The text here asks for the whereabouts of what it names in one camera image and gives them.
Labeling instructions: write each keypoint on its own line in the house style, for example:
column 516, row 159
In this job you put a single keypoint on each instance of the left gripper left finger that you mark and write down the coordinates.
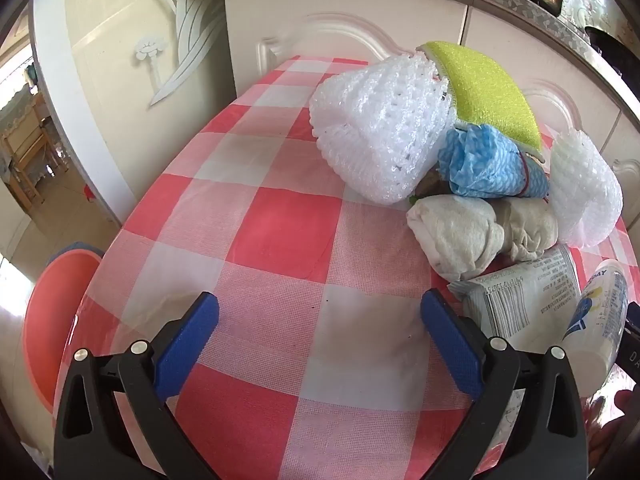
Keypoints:
column 91, row 440

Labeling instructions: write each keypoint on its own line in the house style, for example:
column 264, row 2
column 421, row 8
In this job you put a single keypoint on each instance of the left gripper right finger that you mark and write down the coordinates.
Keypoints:
column 548, row 439

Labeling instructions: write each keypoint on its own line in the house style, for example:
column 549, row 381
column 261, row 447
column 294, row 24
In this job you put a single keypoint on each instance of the white plastic drink bottle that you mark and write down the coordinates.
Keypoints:
column 592, row 338

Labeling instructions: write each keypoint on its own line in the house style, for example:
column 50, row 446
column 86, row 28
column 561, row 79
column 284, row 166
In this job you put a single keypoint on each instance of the grey printed plastic package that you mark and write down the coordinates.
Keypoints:
column 528, row 304

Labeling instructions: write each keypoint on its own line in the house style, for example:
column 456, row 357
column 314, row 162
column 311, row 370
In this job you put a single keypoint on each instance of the small white foam fruit net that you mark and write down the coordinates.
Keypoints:
column 584, row 193

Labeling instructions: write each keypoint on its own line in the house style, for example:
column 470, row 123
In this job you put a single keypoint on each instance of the white rag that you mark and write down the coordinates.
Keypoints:
column 462, row 236

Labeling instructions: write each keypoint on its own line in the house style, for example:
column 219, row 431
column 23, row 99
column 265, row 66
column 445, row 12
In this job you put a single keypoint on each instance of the blue patterned cloth wad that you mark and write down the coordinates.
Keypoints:
column 481, row 162

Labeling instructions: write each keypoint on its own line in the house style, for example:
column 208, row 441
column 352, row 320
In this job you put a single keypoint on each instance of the yellow-green sponge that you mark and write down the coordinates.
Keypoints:
column 483, row 92

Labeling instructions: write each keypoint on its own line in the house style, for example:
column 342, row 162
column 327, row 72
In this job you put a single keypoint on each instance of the large white foam fruit net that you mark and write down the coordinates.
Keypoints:
column 380, row 127

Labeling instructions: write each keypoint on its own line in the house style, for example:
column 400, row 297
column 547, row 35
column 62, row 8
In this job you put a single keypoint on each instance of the pink plastic trash bucket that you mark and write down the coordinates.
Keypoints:
column 50, row 314

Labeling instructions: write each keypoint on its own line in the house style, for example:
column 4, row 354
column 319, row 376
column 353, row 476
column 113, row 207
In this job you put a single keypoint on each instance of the white kitchen cabinets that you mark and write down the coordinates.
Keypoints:
column 265, row 33

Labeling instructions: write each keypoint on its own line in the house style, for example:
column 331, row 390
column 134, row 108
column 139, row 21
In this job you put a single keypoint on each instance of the red white checkered tablecloth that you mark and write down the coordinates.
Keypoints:
column 320, row 367

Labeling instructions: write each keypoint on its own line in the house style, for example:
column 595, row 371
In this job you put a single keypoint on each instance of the wooden chair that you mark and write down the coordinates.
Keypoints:
column 27, row 142

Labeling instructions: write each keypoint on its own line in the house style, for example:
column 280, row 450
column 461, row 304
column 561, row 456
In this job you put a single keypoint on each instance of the black wok pan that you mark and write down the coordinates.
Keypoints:
column 613, row 51

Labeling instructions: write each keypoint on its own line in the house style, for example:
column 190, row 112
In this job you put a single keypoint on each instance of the glass partition with flower decal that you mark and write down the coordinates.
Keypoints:
column 153, row 72

